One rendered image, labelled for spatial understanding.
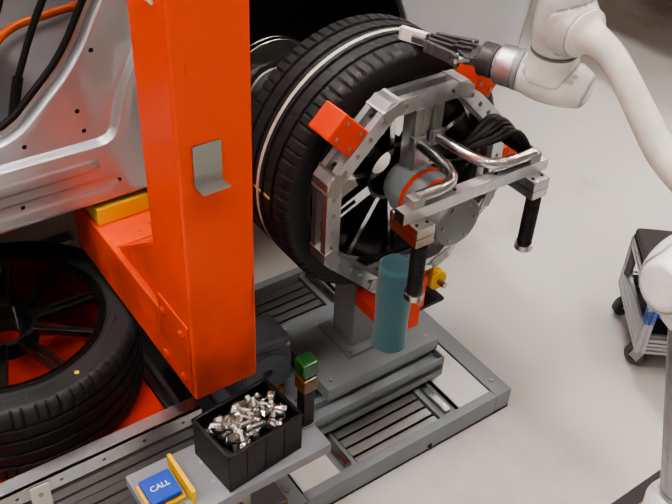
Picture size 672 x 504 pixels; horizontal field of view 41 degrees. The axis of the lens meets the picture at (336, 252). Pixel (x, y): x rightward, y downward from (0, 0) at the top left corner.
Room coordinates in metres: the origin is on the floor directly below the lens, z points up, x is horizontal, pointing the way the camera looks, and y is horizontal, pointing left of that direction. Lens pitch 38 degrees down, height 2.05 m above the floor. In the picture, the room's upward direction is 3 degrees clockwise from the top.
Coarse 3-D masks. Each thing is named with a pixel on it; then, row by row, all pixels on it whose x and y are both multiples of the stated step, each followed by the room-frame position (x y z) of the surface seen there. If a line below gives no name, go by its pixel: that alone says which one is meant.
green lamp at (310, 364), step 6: (306, 354) 1.39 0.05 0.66; (312, 354) 1.39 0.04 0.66; (300, 360) 1.37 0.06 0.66; (306, 360) 1.37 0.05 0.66; (312, 360) 1.37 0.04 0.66; (300, 366) 1.36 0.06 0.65; (306, 366) 1.36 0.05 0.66; (312, 366) 1.36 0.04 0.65; (318, 366) 1.37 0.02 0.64; (300, 372) 1.36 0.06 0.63; (306, 372) 1.35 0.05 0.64; (312, 372) 1.36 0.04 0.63; (306, 378) 1.35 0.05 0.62
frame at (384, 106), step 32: (384, 96) 1.73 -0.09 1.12; (416, 96) 1.74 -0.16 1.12; (448, 96) 1.80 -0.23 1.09; (480, 96) 1.86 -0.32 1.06; (384, 128) 1.69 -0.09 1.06; (352, 160) 1.64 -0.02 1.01; (320, 192) 1.65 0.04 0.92; (320, 224) 1.65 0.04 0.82; (320, 256) 1.62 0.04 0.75; (448, 256) 1.84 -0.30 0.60
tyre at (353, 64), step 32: (320, 32) 1.94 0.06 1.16; (352, 32) 1.93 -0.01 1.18; (384, 32) 1.93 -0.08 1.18; (288, 64) 1.88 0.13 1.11; (352, 64) 1.81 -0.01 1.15; (384, 64) 1.80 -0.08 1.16; (416, 64) 1.85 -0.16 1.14; (448, 64) 1.91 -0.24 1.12; (256, 96) 1.85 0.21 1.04; (288, 96) 1.79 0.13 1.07; (320, 96) 1.74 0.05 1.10; (352, 96) 1.74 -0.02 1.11; (256, 128) 1.79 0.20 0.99; (288, 128) 1.72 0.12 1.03; (256, 160) 1.76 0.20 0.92; (288, 160) 1.68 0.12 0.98; (320, 160) 1.69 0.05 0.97; (288, 192) 1.65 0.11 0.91; (256, 224) 1.82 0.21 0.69; (288, 224) 1.65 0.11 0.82; (288, 256) 1.70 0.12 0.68
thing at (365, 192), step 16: (448, 112) 2.04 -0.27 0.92; (464, 112) 1.97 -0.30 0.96; (448, 128) 1.95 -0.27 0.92; (464, 128) 1.99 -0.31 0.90; (384, 144) 1.85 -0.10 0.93; (400, 144) 1.86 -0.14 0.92; (368, 160) 1.82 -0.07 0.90; (448, 160) 1.96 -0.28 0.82; (464, 160) 1.98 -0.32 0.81; (352, 176) 1.78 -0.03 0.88; (368, 176) 1.81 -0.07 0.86; (384, 176) 1.89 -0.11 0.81; (464, 176) 1.98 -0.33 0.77; (352, 192) 1.79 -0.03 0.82; (368, 192) 1.81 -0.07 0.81; (352, 208) 2.01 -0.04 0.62; (368, 208) 1.82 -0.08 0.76; (384, 208) 1.86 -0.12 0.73; (352, 224) 1.94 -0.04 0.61; (368, 224) 1.94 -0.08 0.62; (384, 224) 1.86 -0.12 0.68; (352, 240) 1.79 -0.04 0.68; (368, 240) 1.87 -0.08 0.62; (384, 240) 1.86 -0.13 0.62; (400, 240) 1.88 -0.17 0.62; (352, 256) 1.76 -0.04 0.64; (368, 256) 1.80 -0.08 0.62
